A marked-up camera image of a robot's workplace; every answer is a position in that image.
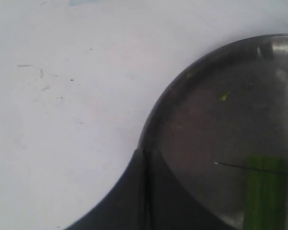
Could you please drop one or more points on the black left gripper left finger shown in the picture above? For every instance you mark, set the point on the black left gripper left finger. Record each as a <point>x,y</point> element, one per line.
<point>124,207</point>

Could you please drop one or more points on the round steel plate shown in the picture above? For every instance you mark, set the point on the round steel plate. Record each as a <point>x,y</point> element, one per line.
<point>227,106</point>

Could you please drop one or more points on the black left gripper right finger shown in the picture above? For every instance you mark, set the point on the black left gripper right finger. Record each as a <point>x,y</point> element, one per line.
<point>168,205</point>

